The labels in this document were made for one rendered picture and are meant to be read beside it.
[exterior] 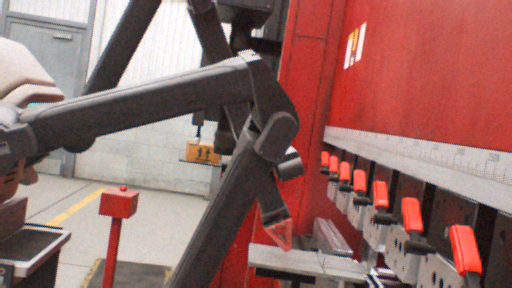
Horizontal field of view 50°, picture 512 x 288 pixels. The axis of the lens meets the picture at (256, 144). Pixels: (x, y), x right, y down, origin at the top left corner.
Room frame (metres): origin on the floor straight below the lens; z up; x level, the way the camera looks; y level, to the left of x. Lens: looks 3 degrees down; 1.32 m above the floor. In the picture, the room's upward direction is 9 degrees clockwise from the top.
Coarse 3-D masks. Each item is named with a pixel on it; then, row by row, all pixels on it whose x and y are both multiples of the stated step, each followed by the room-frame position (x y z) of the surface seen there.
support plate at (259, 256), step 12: (252, 252) 1.27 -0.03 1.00; (264, 252) 1.29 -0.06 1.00; (276, 252) 1.31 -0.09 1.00; (288, 252) 1.33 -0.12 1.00; (300, 252) 1.35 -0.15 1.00; (252, 264) 1.19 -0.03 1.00; (264, 264) 1.19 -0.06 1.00; (276, 264) 1.20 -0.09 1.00; (288, 264) 1.22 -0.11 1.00; (300, 264) 1.23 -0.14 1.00; (312, 264) 1.25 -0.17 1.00; (324, 276) 1.19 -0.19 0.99; (336, 276) 1.19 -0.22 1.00; (348, 276) 1.19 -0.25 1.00; (360, 276) 1.21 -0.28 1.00
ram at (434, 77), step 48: (384, 0) 1.38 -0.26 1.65; (432, 0) 0.96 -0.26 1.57; (480, 0) 0.74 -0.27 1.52; (384, 48) 1.29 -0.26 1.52; (432, 48) 0.91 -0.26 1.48; (480, 48) 0.71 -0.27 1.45; (336, 96) 1.96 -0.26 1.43; (384, 96) 1.20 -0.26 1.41; (432, 96) 0.87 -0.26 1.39; (480, 96) 0.68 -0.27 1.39; (336, 144) 1.78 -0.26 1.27; (480, 144) 0.65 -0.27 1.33; (480, 192) 0.63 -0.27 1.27
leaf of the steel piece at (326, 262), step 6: (318, 258) 1.31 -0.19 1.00; (324, 258) 1.24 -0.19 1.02; (330, 258) 1.32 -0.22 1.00; (324, 264) 1.26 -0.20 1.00; (330, 264) 1.27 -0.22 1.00; (336, 264) 1.28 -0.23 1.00; (342, 264) 1.28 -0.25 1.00; (348, 264) 1.29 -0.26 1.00; (354, 264) 1.30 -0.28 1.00; (360, 264) 1.31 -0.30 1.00; (342, 270) 1.24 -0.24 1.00; (348, 270) 1.24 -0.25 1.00; (354, 270) 1.25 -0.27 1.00; (360, 270) 1.25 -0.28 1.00; (366, 270) 1.26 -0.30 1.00
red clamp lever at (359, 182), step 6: (354, 174) 1.19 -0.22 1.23; (360, 174) 1.18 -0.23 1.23; (354, 180) 1.17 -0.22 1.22; (360, 180) 1.17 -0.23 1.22; (354, 186) 1.16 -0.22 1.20; (360, 186) 1.15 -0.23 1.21; (360, 192) 1.14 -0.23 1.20; (354, 198) 1.12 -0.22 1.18; (360, 198) 1.13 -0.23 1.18; (366, 198) 1.13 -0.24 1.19; (354, 204) 1.13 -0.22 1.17; (360, 204) 1.12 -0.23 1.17; (366, 204) 1.12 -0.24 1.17; (372, 204) 1.13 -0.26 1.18
